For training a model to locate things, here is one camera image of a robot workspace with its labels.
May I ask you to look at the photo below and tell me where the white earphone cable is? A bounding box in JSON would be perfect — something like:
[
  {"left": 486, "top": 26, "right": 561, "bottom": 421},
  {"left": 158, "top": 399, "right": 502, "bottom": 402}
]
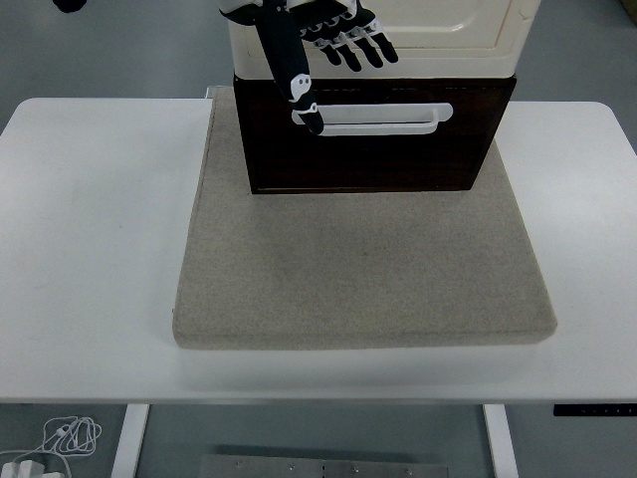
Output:
[{"left": 0, "top": 415, "right": 105, "bottom": 478}]

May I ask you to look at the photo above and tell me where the white power adapter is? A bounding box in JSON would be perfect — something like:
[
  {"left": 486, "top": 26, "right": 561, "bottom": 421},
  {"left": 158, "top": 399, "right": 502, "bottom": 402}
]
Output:
[{"left": 2, "top": 460, "right": 47, "bottom": 478}]

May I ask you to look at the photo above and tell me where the black table control panel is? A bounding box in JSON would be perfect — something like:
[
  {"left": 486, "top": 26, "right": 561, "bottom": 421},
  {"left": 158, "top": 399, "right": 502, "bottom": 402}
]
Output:
[{"left": 552, "top": 403, "right": 637, "bottom": 418}]

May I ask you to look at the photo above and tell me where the dark wooden drawer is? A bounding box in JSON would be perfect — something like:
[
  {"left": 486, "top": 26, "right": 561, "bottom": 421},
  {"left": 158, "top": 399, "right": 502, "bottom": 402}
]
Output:
[{"left": 246, "top": 88, "right": 506, "bottom": 192}]

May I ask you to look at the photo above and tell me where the white table leg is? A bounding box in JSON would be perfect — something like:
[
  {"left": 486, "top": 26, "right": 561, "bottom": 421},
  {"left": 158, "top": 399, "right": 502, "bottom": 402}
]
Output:
[
  {"left": 482, "top": 403, "right": 522, "bottom": 478},
  {"left": 109, "top": 403, "right": 151, "bottom": 478}
]

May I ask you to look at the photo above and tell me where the beige fabric mat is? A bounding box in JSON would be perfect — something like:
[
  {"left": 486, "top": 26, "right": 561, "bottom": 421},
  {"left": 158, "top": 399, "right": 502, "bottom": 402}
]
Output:
[{"left": 171, "top": 87, "right": 559, "bottom": 353}]

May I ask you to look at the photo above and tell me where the white drawer handle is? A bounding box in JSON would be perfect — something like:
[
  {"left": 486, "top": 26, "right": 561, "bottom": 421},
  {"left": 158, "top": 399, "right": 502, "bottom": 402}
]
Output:
[{"left": 291, "top": 103, "right": 455, "bottom": 137}]

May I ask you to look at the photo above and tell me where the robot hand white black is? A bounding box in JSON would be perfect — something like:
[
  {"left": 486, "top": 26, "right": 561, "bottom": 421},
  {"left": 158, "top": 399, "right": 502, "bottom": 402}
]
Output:
[{"left": 218, "top": 0, "right": 399, "bottom": 136}]

